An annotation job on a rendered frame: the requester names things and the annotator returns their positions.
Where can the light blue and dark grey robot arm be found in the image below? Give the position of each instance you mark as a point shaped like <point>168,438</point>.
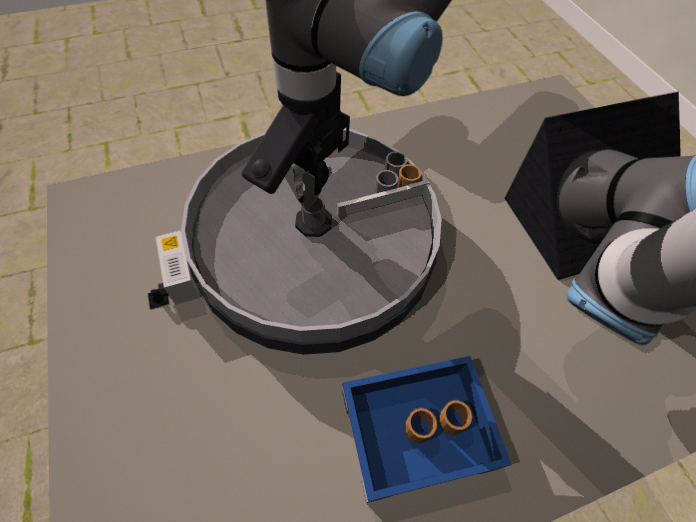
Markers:
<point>394,44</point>

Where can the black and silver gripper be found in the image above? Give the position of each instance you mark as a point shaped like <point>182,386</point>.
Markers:
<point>325,138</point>

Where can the bronze cylindrical sleeve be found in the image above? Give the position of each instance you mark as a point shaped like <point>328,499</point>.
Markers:
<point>408,171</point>
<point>462,409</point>
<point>429,419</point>

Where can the dark grey cylinder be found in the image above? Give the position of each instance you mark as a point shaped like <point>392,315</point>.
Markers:
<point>316,219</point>
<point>393,159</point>
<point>387,177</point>

